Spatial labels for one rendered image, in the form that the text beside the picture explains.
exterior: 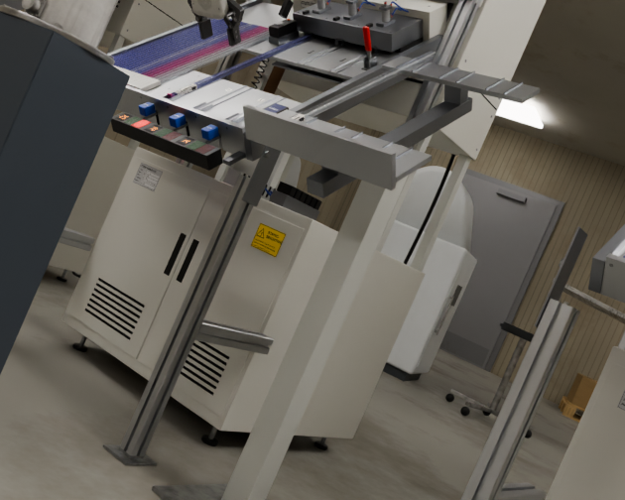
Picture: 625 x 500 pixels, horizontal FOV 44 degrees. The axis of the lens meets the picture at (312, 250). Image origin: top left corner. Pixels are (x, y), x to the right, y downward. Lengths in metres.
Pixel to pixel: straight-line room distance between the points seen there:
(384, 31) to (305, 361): 0.91
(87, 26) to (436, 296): 3.82
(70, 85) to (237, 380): 0.92
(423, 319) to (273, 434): 3.40
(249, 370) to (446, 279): 3.08
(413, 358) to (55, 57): 3.91
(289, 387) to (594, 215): 8.16
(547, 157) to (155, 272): 7.95
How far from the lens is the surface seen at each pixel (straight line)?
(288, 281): 1.89
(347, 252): 1.51
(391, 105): 2.27
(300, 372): 1.52
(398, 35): 2.03
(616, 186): 9.59
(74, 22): 1.29
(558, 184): 9.66
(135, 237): 2.25
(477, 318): 9.49
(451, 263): 4.88
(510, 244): 9.53
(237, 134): 1.67
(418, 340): 4.88
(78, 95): 1.28
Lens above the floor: 0.57
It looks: 1 degrees down
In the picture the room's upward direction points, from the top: 24 degrees clockwise
